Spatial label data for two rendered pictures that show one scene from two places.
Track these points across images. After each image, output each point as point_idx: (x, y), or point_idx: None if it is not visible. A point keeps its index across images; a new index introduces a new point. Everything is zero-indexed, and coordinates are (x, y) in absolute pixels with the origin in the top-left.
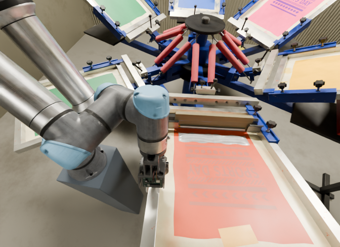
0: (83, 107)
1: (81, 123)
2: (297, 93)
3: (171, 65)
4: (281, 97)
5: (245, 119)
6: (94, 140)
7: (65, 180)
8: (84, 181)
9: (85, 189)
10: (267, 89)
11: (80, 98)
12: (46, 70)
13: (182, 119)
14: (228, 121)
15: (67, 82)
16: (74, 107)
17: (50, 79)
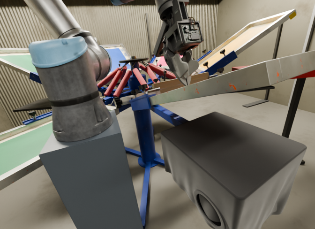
0: (77, 31)
1: None
2: (216, 63)
3: (122, 88)
4: (210, 71)
5: (204, 74)
6: None
7: (57, 148)
8: (92, 137)
9: (90, 174)
10: (198, 73)
11: (71, 23)
12: None
13: (161, 87)
14: (195, 79)
15: (57, 2)
16: (63, 34)
17: None
